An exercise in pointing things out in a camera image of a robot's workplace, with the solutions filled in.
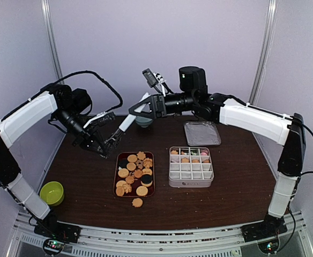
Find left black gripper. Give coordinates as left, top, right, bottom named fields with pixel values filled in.
left=54, top=107, right=108, bottom=155

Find scalloped cookie on table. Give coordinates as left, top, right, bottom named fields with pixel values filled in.
left=132, top=198, right=144, bottom=208

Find pale blue ceramic bowl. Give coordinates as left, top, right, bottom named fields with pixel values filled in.
left=135, top=116, right=153, bottom=128

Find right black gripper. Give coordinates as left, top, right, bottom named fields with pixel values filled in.
left=128, top=92, right=196, bottom=120

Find aluminium frame post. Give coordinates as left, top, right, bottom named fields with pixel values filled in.
left=243, top=0, right=278, bottom=120
left=40, top=0, right=74, bottom=120

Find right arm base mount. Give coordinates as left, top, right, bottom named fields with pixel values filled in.
left=241, top=216, right=288, bottom=243

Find round tan biscuit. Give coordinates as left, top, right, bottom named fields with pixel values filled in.
left=136, top=186, right=148, bottom=196

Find black sandwich cookie upper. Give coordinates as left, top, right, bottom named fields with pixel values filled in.
left=118, top=159, right=129, bottom=168

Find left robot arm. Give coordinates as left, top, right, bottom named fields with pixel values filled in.
left=0, top=83, right=115, bottom=238

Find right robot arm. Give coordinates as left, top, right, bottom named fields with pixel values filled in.
left=129, top=66, right=306, bottom=237

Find aluminium front rail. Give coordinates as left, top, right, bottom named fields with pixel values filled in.
left=4, top=211, right=313, bottom=256

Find black sandwich cookie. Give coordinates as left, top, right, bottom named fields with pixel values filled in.
left=140, top=174, right=153, bottom=187
left=118, top=159, right=129, bottom=168

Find metal food tongs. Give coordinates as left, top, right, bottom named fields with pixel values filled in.
left=109, top=93, right=150, bottom=153

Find white divided cookie tin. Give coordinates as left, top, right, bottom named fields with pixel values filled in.
left=168, top=146, right=214, bottom=188

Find right aluminium frame post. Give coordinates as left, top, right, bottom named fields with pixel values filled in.
left=243, top=0, right=278, bottom=120

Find red cookie tray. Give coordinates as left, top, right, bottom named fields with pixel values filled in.
left=113, top=151, right=155, bottom=198

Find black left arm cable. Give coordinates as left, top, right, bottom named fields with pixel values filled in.
left=40, top=70, right=123, bottom=116

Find green plastic bowl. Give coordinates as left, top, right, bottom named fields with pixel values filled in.
left=40, top=181, right=64, bottom=207

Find flower shaped tan cookie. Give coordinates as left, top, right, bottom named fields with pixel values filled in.
left=137, top=152, right=146, bottom=160

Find left aluminium frame post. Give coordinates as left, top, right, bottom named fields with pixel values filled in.
left=40, top=0, right=74, bottom=120

